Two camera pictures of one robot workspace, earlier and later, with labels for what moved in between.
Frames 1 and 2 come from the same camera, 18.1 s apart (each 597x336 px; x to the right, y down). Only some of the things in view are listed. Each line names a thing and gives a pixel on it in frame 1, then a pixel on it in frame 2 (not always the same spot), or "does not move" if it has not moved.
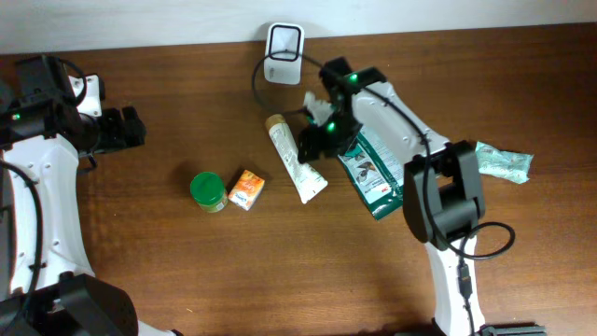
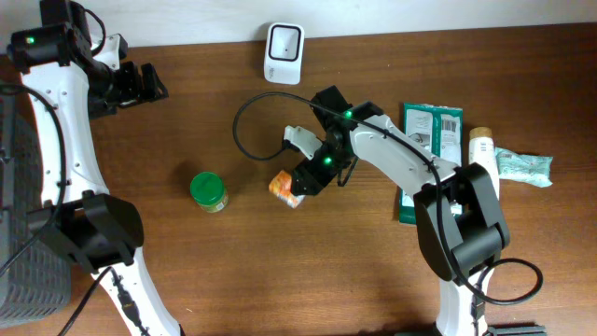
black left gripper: [120, 129] to [135, 83]
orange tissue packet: [246, 189] to [281, 186]
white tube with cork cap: [306, 179] to [481, 151]
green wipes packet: [378, 178] to [439, 131]
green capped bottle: [208, 189] does not move
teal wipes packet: [515, 166] to [529, 168]
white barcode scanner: [284, 52] does not move
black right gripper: [315, 139] to [313, 175]
